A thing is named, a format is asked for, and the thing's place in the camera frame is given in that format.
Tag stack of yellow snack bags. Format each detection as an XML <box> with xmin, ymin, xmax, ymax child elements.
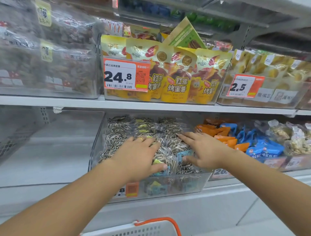
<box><xmin>101</xmin><ymin>24</ymin><xmax>234</xmax><ymax>104</ymax></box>

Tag person's right hand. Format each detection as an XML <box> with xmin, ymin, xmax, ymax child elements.
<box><xmin>177</xmin><ymin>132</ymin><xmax>235</xmax><ymax>171</ymax></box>

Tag sunflower seed packets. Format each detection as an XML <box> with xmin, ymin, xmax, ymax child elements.
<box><xmin>98</xmin><ymin>114</ymin><xmax>202</xmax><ymax>195</ymax></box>

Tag clear bin of nut bags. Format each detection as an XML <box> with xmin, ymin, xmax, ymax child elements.
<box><xmin>0</xmin><ymin>0</ymin><xmax>100</xmax><ymax>95</ymax></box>

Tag white orange shopping basket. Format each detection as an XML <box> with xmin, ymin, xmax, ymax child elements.
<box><xmin>79</xmin><ymin>217</ymin><xmax>182</xmax><ymax>236</ymax></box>

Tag orange white price tag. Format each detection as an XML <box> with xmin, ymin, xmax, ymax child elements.
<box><xmin>263</xmin><ymin>157</ymin><xmax>287</xmax><ymax>170</ymax></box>
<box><xmin>226</xmin><ymin>74</ymin><xmax>265</xmax><ymax>99</ymax></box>
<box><xmin>103</xmin><ymin>56</ymin><xmax>151</xmax><ymax>92</ymax></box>
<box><xmin>111</xmin><ymin>181</ymin><xmax>140</xmax><ymax>199</ymax></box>
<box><xmin>211</xmin><ymin>168</ymin><xmax>233</xmax><ymax>180</ymax></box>
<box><xmin>284</xmin><ymin>155</ymin><xmax>308</xmax><ymax>171</ymax></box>

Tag bin of yellow snacks 2.5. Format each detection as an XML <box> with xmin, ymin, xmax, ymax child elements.
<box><xmin>217</xmin><ymin>48</ymin><xmax>311</xmax><ymax>109</ymax></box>

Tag green beige snack bag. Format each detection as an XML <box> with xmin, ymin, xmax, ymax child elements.
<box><xmin>162</xmin><ymin>16</ymin><xmax>208</xmax><ymax>49</ymax></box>

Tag empty clear plastic bin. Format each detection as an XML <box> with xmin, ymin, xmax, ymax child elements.
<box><xmin>0</xmin><ymin>107</ymin><xmax>106</xmax><ymax>217</ymax></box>

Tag person's right forearm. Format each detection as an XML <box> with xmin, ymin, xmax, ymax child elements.
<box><xmin>218</xmin><ymin>149</ymin><xmax>311</xmax><ymax>236</ymax></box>

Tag white store shelf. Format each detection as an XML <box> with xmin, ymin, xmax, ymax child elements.
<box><xmin>0</xmin><ymin>0</ymin><xmax>311</xmax><ymax>236</ymax></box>

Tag person's left hand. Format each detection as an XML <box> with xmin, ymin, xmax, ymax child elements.
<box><xmin>107</xmin><ymin>136</ymin><xmax>168</xmax><ymax>183</ymax></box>

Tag pile of white popcorn bags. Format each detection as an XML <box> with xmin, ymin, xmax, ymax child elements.
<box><xmin>255</xmin><ymin>119</ymin><xmax>311</xmax><ymax>156</ymax></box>

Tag orange and blue snack packets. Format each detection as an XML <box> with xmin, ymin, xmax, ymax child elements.
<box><xmin>194</xmin><ymin>118</ymin><xmax>288</xmax><ymax>180</ymax></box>

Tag person's left forearm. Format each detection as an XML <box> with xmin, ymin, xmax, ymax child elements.
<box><xmin>0</xmin><ymin>161</ymin><xmax>136</xmax><ymax>236</ymax></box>

